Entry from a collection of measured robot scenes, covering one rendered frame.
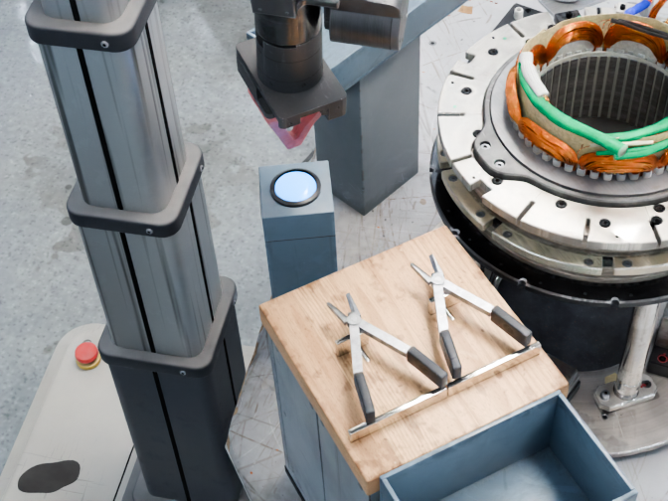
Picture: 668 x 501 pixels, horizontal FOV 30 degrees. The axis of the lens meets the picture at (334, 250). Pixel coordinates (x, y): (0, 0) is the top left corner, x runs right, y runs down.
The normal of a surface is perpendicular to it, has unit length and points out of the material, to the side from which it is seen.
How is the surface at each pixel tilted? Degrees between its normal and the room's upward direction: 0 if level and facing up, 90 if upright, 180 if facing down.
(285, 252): 90
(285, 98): 4
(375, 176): 90
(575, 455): 90
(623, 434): 0
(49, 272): 0
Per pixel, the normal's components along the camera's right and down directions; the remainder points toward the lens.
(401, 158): 0.72, 0.51
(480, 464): 0.46, 0.67
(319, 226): 0.09, 0.76
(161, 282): -0.21, 0.76
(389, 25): -0.18, 0.51
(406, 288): -0.04, -0.64
